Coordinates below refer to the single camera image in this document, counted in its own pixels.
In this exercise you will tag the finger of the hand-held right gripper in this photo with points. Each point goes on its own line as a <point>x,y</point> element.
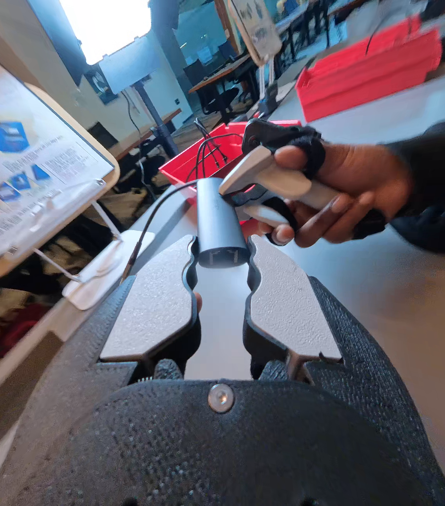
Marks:
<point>250,170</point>
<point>266,216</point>

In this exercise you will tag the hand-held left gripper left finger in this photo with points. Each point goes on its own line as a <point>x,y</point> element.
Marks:
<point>155,300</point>

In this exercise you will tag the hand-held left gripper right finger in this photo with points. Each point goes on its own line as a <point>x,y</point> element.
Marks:
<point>285,304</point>

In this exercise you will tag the red storage bin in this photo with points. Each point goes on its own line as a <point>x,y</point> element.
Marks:
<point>364,71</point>
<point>183,170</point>

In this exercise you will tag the person's right forearm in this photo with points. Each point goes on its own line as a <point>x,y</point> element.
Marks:
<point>443,185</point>

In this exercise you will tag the person's left hand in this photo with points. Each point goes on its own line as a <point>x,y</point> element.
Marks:
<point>198,302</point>

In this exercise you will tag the person's right hand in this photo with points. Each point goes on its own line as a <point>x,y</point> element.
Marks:
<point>364,178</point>

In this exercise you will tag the white document stand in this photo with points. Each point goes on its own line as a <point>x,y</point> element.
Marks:
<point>104,268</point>

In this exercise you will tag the black office chair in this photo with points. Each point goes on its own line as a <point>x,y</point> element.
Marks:
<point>218,99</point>

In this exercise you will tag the wooden office desk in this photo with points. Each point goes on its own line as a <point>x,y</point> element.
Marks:
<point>222,71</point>
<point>143,132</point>

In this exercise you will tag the monitor on rolling stand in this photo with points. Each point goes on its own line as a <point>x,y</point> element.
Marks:
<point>127,67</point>

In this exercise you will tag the printed instruction sheet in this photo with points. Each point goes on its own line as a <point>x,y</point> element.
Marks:
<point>29,170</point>

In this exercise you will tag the bright window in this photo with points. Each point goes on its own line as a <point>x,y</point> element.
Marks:
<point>104,27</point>

